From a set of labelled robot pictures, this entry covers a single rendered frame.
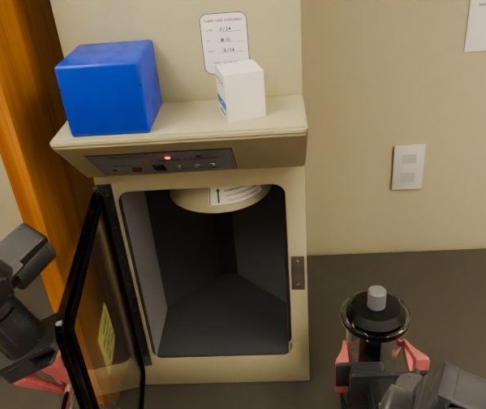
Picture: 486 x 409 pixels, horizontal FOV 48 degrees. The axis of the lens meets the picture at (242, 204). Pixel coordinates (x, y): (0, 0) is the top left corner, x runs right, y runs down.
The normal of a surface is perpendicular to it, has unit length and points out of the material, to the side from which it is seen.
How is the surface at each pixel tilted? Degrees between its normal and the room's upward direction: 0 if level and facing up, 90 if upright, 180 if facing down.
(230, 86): 90
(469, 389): 17
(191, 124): 0
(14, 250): 28
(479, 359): 0
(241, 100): 90
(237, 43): 90
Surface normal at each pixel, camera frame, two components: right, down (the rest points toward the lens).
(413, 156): -0.04, 0.51
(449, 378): 0.02, -0.69
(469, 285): -0.08, -0.86
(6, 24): 1.00, -0.05
